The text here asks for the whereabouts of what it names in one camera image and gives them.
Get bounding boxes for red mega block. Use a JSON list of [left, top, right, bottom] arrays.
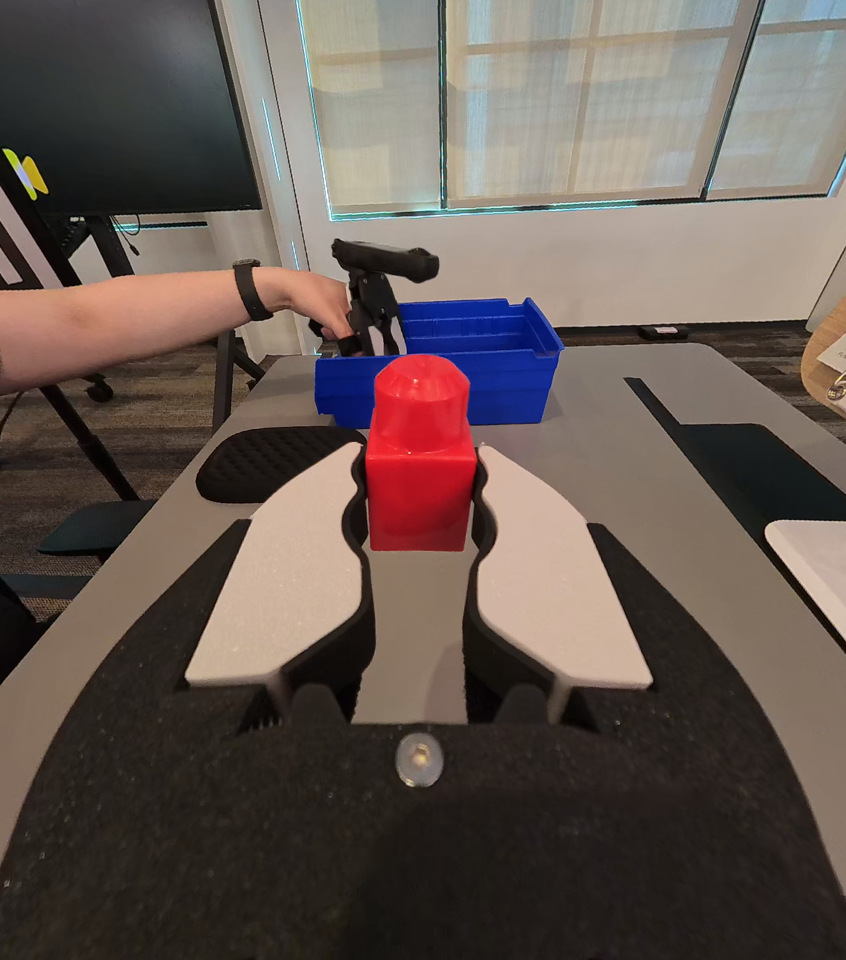
[[365, 354, 478, 553]]

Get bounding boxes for blue plastic bin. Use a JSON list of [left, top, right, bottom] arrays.
[[314, 297, 566, 427]]

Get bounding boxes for black monitor stand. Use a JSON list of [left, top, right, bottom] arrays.
[[55, 213, 268, 430]]

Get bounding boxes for person's left hand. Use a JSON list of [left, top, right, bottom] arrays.
[[273, 270, 355, 345]]

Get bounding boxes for large window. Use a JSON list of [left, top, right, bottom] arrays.
[[295, 0, 846, 223]]

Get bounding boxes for black wrist rest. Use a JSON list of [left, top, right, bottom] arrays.
[[195, 425, 368, 506]]

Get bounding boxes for person's left forearm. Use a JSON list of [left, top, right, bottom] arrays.
[[0, 267, 245, 400]]

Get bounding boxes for black wrist band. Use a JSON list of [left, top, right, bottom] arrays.
[[232, 258, 275, 323]]

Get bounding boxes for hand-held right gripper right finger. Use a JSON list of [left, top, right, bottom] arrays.
[[460, 444, 654, 715]]

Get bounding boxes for white document stand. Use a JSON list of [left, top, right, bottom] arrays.
[[765, 519, 846, 715]]

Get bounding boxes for large black monitor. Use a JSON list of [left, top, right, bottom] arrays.
[[0, 0, 265, 220]]

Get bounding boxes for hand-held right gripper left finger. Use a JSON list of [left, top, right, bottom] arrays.
[[186, 442, 380, 714]]

